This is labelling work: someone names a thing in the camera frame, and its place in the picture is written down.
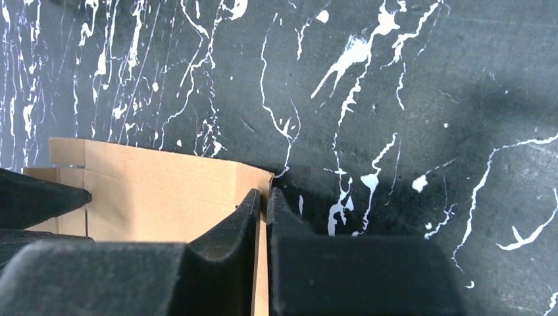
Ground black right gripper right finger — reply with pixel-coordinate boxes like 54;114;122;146
266;188;466;315

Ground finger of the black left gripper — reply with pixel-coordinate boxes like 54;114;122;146
1;168;91;230
1;230;93;270

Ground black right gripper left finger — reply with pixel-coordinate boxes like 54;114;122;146
1;189;261;315

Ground brown cardboard box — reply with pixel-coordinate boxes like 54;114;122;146
22;137;274;316

